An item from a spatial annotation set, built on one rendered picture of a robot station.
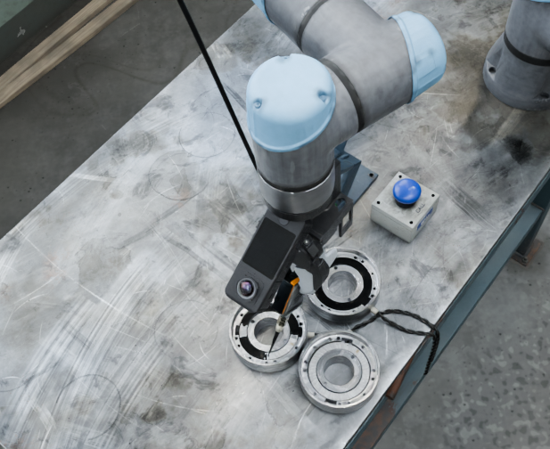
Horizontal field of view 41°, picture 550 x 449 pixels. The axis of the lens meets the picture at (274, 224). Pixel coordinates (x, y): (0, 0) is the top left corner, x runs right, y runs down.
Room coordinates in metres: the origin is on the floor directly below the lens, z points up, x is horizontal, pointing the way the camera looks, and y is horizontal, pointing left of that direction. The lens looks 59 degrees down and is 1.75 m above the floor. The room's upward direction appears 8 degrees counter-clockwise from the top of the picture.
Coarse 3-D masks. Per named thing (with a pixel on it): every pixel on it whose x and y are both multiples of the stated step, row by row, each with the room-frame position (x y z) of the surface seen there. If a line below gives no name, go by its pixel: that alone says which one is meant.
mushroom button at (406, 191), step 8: (400, 184) 0.55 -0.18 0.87; (408, 184) 0.55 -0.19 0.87; (416, 184) 0.55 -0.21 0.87; (392, 192) 0.55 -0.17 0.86; (400, 192) 0.54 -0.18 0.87; (408, 192) 0.54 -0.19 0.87; (416, 192) 0.54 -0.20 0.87; (400, 200) 0.53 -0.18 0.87; (408, 200) 0.53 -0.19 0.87; (416, 200) 0.53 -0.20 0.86
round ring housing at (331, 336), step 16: (320, 336) 0.36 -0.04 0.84; (336, 336) 0.36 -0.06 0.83; (352, 336) 0.35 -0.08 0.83; (304, 352) 0.34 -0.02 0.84; (336, 352) 0.34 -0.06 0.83; (368, 352) 0.33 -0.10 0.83; (304, 368) 0.32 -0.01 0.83; (320, 368) 0.32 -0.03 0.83; (352, 368) 0.32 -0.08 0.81; (304, 384) 0.30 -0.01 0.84; (352, 384) 0.29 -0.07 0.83; (368, 384) 0.29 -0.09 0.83; (320, 400) 0.27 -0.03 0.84; (352, 400) 0.27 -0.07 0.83; (368, 400) 0.27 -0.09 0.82
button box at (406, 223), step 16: (400, 176) 0.58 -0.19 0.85; (384, 192) 0.56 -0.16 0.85; (432, 192) 0.55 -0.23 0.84; (384, 208) 0.53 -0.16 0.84; (400, 208) 0.53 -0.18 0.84; (416, 208) 0.53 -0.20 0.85; (432, 208) 0.53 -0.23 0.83; (384, 224) 0.53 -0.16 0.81; (400, 224) 0.51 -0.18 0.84; (416, 224) 0.50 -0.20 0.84
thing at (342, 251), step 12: (348, 252) 0.48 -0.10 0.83; (360, 252) 0.47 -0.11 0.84; (372, 264) 0.45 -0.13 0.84; (336, 276) 0.45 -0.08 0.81; (348, 276) 0.45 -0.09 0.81; (360, 276) 0.44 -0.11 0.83; (372, 276) 0.44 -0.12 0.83; (324, 288) 0.43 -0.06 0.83; (360, 288) 0.42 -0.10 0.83; (372, 288) 0.42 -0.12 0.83; (312, 300) 0.41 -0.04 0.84; (336, 300) 0.41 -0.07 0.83; (348, 300) 0.41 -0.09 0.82; (372, 300) 0.40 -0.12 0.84; (324, 312) 0.39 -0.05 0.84; (336, 312) 0.39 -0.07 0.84; (348, 312) 0.39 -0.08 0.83; (360, 312) 0.38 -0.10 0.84
